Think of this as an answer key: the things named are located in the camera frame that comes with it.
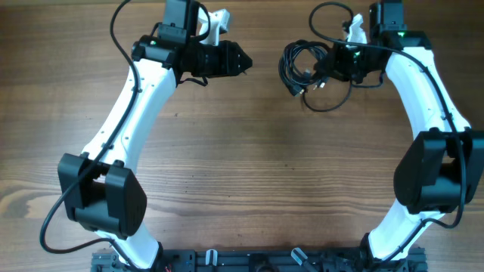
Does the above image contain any black USB cable gold plug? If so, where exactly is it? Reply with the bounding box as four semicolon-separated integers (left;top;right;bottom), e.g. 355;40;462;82
278;39;352;113

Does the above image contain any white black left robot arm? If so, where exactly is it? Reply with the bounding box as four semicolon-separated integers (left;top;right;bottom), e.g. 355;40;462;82
57;1;253;271

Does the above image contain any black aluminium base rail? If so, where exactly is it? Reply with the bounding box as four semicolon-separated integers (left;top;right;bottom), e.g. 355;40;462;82
90;248;428;272

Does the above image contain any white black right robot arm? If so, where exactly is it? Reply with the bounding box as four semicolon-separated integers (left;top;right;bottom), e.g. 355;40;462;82
316;1;483;265

